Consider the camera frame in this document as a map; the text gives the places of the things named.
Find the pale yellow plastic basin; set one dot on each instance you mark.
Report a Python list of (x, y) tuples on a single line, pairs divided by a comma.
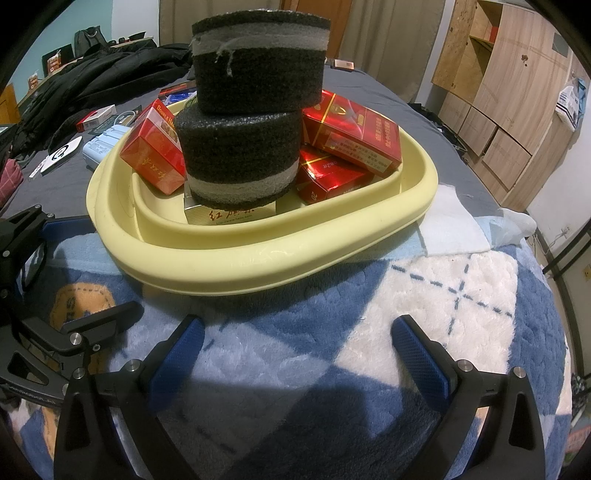
[(277, 258)]

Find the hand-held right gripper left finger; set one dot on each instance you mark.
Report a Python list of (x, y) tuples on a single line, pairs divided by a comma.
[(180, 355)]

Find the small red and white box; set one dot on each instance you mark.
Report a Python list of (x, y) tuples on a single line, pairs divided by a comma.
[(94, 117)]

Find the black jacket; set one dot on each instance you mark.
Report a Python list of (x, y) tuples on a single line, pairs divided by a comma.
[(92, 78)]

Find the blue and white checkered blanket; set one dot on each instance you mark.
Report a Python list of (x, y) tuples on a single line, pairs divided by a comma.
[(323, 332)]

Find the grey bed sheet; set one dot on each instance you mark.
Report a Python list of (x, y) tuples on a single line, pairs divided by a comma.
[(392, 106)]

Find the pale blue thin cloth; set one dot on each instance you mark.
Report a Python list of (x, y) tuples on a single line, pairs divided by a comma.
[(508, 226)]

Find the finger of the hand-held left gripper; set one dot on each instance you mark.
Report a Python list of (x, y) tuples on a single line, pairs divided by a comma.
[(18, 226), (106, 323)]

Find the gold and white box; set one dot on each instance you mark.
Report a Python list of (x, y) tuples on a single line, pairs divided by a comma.
[(221, 214)]

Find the white and blue hanging bag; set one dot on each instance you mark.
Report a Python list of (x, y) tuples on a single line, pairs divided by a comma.
[(571, 104)]

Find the red box with gold emblem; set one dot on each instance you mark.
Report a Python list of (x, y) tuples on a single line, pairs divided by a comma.
[(351, 134)]

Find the red plaid cloth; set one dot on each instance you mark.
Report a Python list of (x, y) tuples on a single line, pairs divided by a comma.
[(10, 184)]

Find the red box with gold lettering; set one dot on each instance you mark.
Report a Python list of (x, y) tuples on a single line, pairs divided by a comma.
[(150, 152)]

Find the black backpack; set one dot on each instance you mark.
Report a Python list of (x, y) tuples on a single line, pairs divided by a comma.
[(90, 41)]

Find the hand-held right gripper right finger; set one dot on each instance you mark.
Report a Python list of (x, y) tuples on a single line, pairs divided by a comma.
[(420, 355)]

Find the flat red packet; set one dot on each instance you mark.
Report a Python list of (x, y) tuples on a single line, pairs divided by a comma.
[(178, 89)]

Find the dark grey foam disc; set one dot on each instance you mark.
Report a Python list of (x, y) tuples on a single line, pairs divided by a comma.
[(235, 152), (258, 69)]

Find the shiny red foil box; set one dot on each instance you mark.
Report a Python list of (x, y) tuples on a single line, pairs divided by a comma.
[(328, 177)]

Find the wooden wardrobe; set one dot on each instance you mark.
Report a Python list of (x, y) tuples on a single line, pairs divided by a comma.
[(508, 92)]

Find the small brown box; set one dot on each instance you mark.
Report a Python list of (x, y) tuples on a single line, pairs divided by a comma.
[(344, 63)]

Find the white thin cloth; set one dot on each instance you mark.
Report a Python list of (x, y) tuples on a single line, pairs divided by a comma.
[(450, 221)]

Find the beige curtain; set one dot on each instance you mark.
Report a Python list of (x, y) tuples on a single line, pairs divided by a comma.
[(392, 41)]

